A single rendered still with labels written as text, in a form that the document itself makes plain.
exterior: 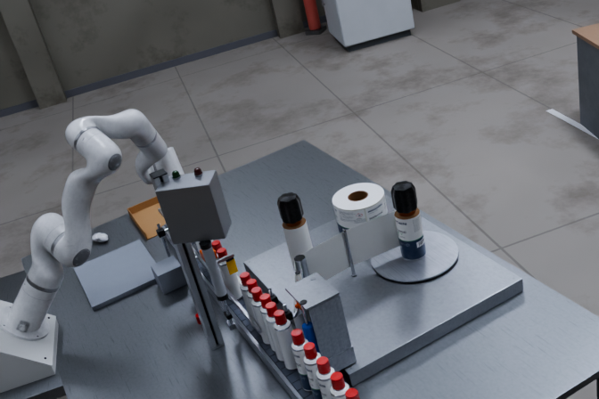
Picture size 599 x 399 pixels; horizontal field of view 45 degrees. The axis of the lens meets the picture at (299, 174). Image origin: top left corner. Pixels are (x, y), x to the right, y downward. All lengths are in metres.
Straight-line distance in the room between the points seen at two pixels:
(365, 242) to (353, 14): 5.18
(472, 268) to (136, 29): 6.53
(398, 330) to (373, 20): 5.59
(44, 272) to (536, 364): 1.64
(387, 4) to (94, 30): 3.24
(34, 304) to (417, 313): 1.32
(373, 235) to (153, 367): 0.87
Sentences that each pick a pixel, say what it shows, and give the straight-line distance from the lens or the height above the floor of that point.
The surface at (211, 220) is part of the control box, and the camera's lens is 2.18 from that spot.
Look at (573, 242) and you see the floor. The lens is 4.21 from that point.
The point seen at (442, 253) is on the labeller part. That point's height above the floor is 0.89.
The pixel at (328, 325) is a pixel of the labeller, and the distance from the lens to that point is 2.14.
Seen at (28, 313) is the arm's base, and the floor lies 1.02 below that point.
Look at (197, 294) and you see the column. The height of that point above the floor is 1.06.
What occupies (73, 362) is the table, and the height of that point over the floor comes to 0.83.
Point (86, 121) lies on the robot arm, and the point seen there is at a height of 1.61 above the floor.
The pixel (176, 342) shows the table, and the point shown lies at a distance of 2.64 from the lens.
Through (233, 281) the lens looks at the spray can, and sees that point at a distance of 2.60.
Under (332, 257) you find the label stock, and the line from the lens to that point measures 2.53.
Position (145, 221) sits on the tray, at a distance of 3.47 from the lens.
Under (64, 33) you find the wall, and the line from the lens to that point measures 8.56.
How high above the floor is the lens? 2.38
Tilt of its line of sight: 27 degrees down
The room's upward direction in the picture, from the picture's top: 14 degrees counter-clockwise
